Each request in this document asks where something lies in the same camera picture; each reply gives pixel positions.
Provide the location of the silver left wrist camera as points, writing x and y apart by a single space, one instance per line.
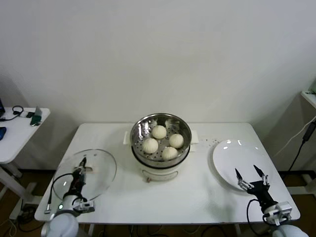
85 207

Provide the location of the blue rounded object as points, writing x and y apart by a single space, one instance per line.
2 132

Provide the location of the white round plate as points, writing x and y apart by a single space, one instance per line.
232 158

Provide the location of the pale right robot arm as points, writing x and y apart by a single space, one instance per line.
288 228

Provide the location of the white table leg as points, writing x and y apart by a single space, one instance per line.
91 230
238 230

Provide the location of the small black device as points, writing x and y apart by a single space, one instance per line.
31 114

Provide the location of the white steamed baozi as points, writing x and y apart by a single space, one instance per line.
176 140
150 145
159 132
169 153

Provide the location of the white side table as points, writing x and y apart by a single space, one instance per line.
19 134

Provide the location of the floor power strip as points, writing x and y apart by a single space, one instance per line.
29 211

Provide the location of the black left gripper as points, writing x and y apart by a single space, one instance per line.
76 184

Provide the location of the dark laptop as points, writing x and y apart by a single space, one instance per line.
1 106

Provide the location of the green and grey device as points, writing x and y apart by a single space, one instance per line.
37 119

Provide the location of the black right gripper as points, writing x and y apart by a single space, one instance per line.
259 190

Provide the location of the pale left robot arm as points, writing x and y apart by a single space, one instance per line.
61 223

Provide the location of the perforated steel steamer basket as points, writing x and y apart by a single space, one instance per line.
138 130

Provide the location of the small white box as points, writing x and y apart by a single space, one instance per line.
24 113

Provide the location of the white electric cooker pot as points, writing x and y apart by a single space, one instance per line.
160 174

